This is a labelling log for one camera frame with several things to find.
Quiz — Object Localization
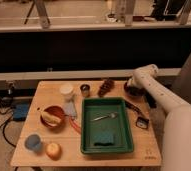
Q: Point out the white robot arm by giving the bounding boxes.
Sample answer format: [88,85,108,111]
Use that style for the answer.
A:
[128,64,191,171]

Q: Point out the small metal cup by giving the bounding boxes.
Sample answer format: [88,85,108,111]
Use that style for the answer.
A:
[80,84,90,97]

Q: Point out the white plastic cup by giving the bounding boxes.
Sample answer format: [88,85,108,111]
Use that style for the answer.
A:
[60,83,74,100]

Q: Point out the silver metal fork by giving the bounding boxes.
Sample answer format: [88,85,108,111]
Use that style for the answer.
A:
[91,113,117,121]

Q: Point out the blue plastic cup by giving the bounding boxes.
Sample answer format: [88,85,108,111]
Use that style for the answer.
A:
[25,134,42,152]

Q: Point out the dark brown bowl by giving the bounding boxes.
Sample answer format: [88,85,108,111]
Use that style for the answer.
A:
[124,84,145,98]

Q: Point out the green plastic tray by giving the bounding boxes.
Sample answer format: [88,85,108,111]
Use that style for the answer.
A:
[80,97,134,154]

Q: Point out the red bowl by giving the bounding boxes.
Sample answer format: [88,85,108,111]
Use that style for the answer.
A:
[40,106,65,129]

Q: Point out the green sponge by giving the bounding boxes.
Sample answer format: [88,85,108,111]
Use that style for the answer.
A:
[93,132,114,146]

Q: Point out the yellow banana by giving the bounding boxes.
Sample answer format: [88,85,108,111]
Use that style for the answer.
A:
[41,112,61,124]

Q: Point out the blue box on floor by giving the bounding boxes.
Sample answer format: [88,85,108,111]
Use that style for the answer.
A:
[13,104,30,121]

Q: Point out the grey spatula red handle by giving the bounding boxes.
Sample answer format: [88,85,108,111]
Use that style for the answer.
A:
[63,101,81,133]

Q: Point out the black floor cable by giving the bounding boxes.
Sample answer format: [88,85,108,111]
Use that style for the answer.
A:
[0,96,17,149]

